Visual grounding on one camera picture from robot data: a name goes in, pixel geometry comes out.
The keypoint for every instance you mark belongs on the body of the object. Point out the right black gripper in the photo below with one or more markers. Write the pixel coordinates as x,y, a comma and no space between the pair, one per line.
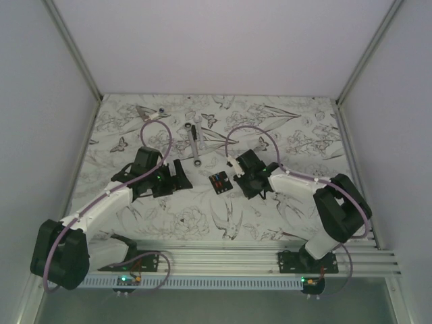
250,194

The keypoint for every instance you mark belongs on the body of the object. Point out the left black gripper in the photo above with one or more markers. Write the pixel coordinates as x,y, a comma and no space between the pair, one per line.
176,182

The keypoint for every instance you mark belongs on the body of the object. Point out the black fuse box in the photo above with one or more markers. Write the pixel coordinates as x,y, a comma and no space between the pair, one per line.
220,182

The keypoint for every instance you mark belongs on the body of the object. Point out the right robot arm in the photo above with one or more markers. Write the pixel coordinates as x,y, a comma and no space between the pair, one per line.
341,207

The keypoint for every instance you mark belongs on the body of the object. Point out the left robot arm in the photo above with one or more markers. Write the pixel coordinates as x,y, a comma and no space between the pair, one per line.
63,252

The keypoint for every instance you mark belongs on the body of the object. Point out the silver ratchet wrench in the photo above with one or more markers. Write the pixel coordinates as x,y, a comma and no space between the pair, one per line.
194,149

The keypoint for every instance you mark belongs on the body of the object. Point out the floral patterned mat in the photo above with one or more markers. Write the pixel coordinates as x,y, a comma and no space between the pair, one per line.
301,132

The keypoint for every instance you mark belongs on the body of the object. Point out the left controller board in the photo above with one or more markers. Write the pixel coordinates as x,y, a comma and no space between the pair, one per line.
128,280

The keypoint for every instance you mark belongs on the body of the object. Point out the controller board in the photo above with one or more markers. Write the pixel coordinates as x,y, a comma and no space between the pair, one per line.
313,285
128,280

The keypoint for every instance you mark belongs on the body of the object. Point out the right controller board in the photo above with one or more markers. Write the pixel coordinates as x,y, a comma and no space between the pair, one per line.
313,285

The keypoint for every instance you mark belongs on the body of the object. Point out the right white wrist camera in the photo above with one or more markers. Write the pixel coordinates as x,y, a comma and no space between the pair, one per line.
232,162

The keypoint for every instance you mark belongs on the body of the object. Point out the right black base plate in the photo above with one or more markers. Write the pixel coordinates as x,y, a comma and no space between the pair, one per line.
301,262

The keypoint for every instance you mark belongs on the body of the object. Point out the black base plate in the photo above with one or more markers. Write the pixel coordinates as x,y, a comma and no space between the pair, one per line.
148,263
301,262

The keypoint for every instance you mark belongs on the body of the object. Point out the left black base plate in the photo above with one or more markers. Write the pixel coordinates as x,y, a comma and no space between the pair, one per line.
148,263

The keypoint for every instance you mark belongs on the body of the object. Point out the aluminium rail frame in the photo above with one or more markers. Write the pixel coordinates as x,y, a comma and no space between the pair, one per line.
260,257

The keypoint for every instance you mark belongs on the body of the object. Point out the white slotted cable duct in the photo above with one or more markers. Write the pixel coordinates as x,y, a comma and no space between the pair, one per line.
188,282

